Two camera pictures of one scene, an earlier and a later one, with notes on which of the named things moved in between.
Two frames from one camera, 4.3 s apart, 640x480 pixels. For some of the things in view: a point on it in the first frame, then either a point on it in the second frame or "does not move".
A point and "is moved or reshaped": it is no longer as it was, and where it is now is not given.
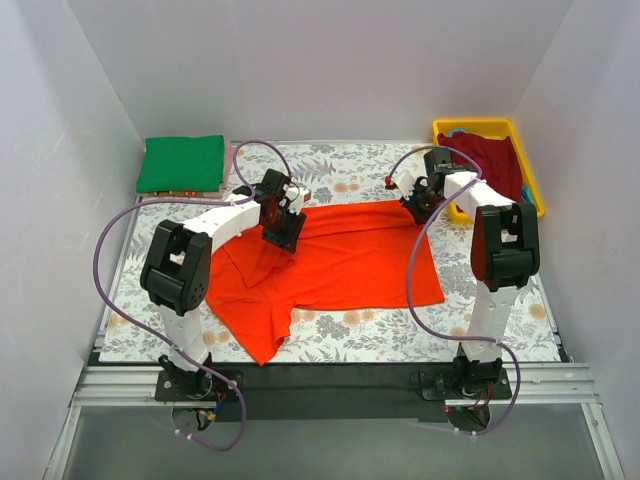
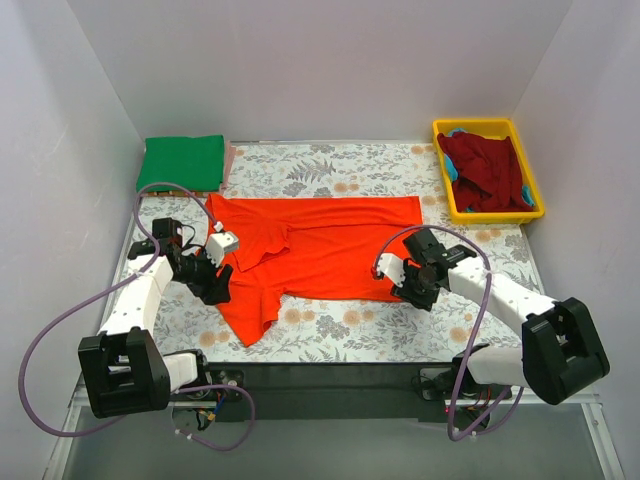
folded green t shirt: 182,164 does not move
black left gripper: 284,230 to 215,286
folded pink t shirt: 227,153 does not move
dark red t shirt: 496,158 does not move
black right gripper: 417,208 to 407,284
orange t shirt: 348,256 is moved or reshaped
